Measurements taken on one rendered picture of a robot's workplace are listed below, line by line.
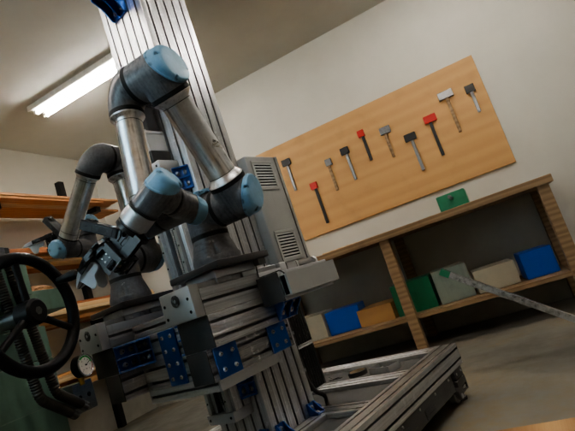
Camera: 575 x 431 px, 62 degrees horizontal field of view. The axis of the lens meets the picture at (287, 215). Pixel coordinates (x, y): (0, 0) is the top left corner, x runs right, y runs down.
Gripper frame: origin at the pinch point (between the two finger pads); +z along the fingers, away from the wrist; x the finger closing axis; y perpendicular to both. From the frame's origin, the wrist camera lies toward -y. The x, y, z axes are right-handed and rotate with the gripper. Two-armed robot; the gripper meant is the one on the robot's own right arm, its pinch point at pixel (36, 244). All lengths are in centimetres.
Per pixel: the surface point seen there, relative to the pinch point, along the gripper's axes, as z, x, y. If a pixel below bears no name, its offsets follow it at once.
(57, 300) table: -63, -55, 30
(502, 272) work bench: -173, 186, 116
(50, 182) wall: 179, 196, -92
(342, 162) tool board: -85, 244, 1
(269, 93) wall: -43, 257, -87
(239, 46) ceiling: -50, 209, -119
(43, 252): 127, 112, -17
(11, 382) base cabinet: -66, -78, 46
